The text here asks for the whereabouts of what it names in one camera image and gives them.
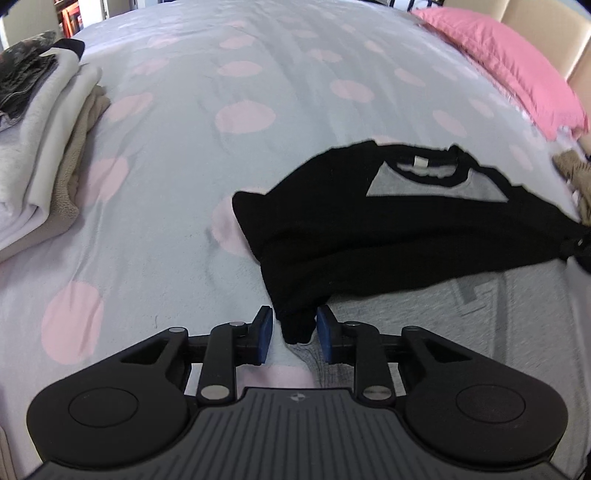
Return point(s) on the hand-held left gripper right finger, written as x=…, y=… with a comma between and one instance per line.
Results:
x=324, y=334

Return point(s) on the white fleece folded garment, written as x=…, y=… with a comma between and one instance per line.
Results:
x=14, y=170

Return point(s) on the pink pillow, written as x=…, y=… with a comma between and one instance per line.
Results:
x=508, y=60

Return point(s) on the beige folded garment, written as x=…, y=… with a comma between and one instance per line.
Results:
x=81, y=152

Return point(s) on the shelf with items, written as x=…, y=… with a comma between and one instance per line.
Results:
x=69, y=16

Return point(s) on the brown striped garment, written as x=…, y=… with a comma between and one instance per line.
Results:
x=575, y=170

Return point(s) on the dark cabinet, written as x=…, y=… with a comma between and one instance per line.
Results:
x=406, y=3

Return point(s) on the stack of folded clothes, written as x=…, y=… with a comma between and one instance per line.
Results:
x=60, y=120

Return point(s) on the pink dotted grey bedsheet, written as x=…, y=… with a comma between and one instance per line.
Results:
x=184, y=184

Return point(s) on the grey and black shirt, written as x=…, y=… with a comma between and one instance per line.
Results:
x=369, y=240

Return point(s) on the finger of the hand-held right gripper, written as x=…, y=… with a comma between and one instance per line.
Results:
x=581, y=239
x=579, y=262

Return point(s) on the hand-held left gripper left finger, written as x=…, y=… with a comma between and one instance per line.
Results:
x=264, y=334

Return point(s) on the dark floral folded garment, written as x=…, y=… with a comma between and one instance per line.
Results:
x=23, y=74

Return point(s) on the beige padded headboard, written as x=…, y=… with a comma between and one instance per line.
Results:
x=554, y=27

